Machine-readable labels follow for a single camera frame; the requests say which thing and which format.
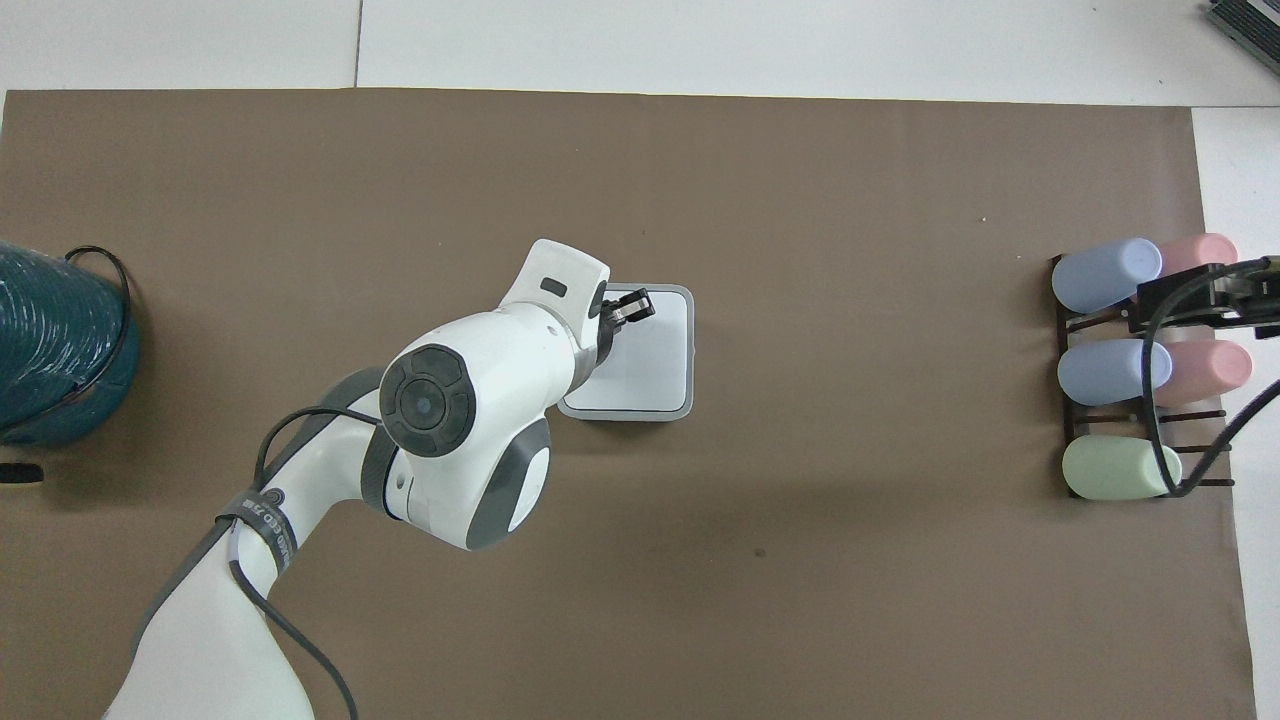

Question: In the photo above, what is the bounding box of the teal ribbed cover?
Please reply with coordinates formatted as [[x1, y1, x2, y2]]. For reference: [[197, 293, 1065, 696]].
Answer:
[[0, 240, 142, 449]]

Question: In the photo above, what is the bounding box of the dark wooden cup rack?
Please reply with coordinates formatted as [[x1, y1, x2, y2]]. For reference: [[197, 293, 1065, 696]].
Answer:
[[1047, 252, 1237, 499]]

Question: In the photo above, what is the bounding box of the blue cup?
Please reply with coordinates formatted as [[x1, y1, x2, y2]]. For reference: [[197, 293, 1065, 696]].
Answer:
[[1057, 339, 1174, 408], [1051, 238, 1164, 315]]

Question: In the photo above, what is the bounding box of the white trash can grey rim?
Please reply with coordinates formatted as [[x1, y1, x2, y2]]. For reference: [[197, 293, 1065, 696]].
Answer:
[[557, 283, 695, 423]]

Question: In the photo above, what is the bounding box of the green cup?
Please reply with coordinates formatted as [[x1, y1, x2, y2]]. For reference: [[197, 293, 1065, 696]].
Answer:
[[1062, 434, 1184, 501]]

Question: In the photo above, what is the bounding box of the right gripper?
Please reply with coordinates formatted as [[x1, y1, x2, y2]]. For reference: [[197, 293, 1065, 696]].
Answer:
[[1129, 257, 1280, 339]]

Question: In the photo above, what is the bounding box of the pink cup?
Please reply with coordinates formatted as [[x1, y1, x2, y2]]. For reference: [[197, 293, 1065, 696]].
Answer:
[[1154, 339, 1254, 409], [1158, 233, 1240, 282]]

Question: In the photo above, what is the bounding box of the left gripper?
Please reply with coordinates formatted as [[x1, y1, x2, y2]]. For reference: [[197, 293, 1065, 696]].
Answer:
[[590, 283, 657, 375]]

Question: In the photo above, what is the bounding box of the grey slatted object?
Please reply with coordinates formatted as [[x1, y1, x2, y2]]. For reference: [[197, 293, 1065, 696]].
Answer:
[[1203, 0, 1280, 52]]

